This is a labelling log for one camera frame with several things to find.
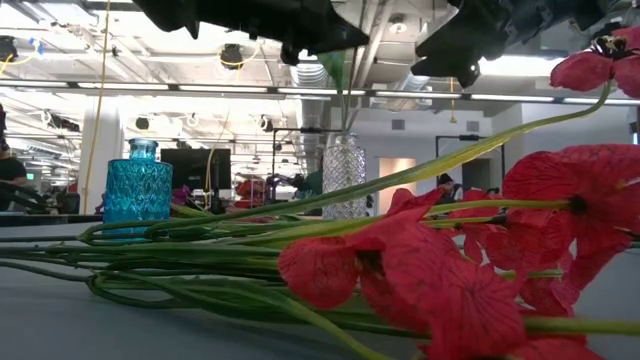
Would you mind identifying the person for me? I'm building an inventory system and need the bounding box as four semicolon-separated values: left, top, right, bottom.
435;172;457;206
0;139;29;211
298;169;325;199

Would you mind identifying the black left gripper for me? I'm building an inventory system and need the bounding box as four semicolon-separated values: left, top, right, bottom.
194;0;371;67

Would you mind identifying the red artificial flower bunch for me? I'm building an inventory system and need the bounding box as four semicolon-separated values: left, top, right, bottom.
0;24;640;360

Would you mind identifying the silver ventilation duct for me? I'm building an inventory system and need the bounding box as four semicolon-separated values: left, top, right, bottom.
290;62;331;166

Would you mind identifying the long ceiling light bar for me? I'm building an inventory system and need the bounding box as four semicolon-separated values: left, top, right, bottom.
0;79;640;106

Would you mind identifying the black background stand frame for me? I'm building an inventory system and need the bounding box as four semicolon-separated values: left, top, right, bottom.
434;133;506;191
272;127;344;201

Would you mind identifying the black background monitor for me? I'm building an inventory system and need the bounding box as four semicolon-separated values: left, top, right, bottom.
159;148;232;191

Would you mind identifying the yellow power cable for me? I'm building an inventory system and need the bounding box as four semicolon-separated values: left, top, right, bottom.
81;0;112;216

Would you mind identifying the clear glass vase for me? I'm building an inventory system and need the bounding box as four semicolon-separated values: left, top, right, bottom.
322;132;369;221

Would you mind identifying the blue glass vase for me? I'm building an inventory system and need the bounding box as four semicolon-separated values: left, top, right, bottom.
103;138;174;241

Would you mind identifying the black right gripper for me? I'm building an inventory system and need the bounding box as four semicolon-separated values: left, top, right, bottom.
409;0;576;90

